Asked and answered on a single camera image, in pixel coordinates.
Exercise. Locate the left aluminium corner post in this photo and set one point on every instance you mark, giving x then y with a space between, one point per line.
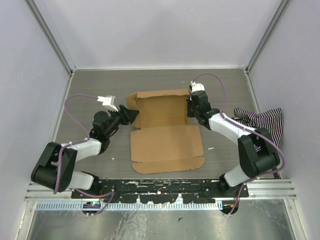
44 20

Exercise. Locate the brown cardboard box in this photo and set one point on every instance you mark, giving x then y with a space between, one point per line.
164 140

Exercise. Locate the aluminium front rail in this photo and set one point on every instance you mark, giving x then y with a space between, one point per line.
258 189

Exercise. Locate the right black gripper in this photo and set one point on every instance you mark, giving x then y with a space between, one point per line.
189 102

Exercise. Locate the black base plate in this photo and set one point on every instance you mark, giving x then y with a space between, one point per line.
160 191

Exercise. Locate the right aluminium corner post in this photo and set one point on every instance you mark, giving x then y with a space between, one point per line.
280 10

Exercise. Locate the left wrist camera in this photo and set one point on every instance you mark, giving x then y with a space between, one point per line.
108 102

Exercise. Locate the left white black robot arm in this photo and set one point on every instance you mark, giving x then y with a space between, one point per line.
55 168

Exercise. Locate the aluminium corner post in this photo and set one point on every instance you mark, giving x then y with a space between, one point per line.
44 20
280 10

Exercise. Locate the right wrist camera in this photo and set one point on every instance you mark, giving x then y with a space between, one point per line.
196 88

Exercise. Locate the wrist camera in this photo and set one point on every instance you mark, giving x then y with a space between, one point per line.
108 102
196 88

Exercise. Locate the striped purple cloth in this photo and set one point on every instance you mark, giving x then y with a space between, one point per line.
272 120

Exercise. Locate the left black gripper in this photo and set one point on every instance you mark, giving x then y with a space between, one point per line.
127 115

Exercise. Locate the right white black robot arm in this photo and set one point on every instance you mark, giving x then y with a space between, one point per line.
255 152

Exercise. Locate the white slotted cable duct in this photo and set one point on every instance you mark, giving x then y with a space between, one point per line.
82 205

